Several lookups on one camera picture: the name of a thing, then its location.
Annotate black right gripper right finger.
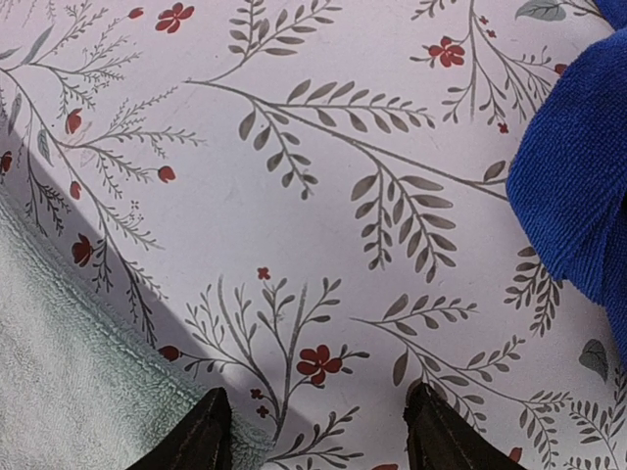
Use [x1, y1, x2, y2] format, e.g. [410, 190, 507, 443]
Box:
[403, 382, 522, 470]

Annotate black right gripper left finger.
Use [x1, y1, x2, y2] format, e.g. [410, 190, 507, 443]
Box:
[128, 388, 231, 470]

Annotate light green towel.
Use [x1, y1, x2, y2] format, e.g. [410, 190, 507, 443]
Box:
[1, 195, 273, 469]

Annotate blue towel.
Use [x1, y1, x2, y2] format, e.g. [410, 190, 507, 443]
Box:
[506, 1, 626, 358]

